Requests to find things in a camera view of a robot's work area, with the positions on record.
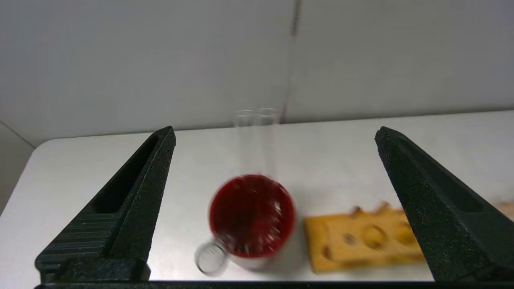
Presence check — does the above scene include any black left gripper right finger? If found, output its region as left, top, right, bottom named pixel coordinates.
left=375, top=127, right=514, bottom=282

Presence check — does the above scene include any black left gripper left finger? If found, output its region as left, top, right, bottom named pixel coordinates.
left=35, top=126, right=176, bottom=282

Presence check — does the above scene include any test tube with blue pigment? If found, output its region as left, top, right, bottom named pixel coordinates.
left=195, top=237, right=230, bottom=277

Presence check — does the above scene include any wooden test tube rack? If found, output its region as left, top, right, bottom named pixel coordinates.
left=304, top=201, right=514, bottom=274

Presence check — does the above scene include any red plastic cup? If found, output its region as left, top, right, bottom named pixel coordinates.
left=208, top=174, right=297, bottom=270

